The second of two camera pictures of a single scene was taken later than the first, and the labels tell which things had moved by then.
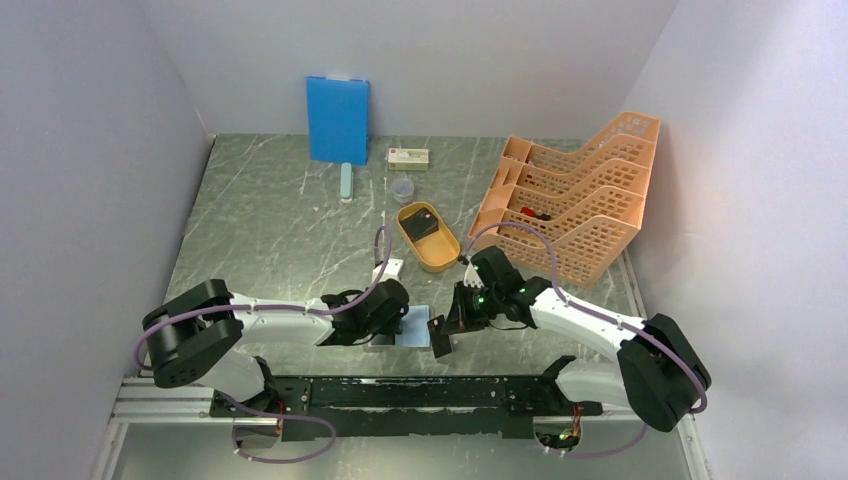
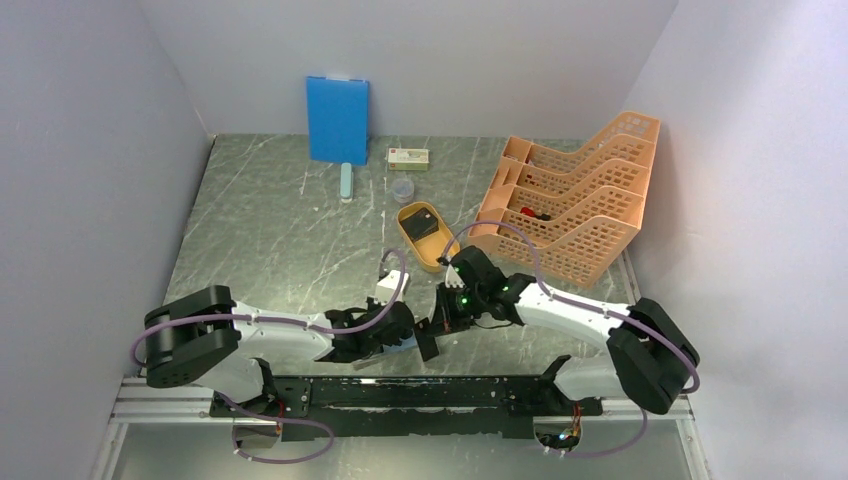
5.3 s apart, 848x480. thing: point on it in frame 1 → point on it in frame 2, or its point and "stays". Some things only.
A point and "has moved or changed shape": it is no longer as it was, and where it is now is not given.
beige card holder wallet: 414,334 has moved or changed shape
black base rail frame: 401,407 stays
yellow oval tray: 436,251 stays
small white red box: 408,159 stays
